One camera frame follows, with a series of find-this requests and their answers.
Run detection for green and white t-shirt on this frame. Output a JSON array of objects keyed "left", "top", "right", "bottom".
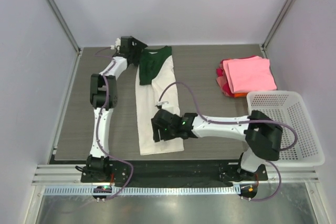
[{"left": 135, "top": 46, "right": 184, "bottom": 156}]

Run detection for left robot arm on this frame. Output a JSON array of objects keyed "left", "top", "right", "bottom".
[{"left": 77, "top": 36, "right": 147, "bottom": 183}]

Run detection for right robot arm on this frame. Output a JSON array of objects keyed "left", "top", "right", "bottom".
[{"left": 151, "top": 109, "right": 283, "bottom": 182}]

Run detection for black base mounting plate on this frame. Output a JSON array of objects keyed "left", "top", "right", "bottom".
[{"left": 76, "top": 158, "right": 268, "bottom": 188}]

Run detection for folded red t-shirt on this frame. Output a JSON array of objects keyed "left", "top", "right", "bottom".
[{"left": 216, "top": 55, "right": 262, "bottom": 98}]

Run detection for folded orange t-shirt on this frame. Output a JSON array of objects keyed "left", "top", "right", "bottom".
[{"left": 233, "top": 93, "right": 248, "bottom": 98}]

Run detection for folded pink t-shirt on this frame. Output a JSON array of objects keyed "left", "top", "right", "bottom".
[{"left": 223, "top": 56, "right": 277, "bottom": 93}]

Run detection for white plastic laundry basket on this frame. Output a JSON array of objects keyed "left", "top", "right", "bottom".
[{"left": 246, "top": 90, "right": 325, "bottom": 167}]

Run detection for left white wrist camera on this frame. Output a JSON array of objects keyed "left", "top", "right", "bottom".
[{"left": 110, "top": 38, "right": 121, "bottom": 50}]

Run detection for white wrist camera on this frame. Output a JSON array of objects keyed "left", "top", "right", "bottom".
[
  {"left": 155, "top": 101, "right": 170, "bottom": 109},
  {"left": 110, "top": 38, "right": 121, "bottom": 50}
]

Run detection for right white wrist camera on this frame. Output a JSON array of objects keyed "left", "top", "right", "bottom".
[{"left": 155, "top": 101, "right": 170, "bottom": 109}]

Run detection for slotted white cable duct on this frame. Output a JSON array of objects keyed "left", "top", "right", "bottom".
[{"left": 44, "top": 185, "right": 240, "bottom": 196}]

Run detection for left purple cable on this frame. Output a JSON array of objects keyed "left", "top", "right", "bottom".
[{"left": 93, "top": 47, "right": 134, "bottom": 201}]

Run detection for left aluminium frame post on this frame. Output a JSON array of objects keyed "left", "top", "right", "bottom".
[{"left": 46, "top": 0, "right": 80, "bottom": 54}]

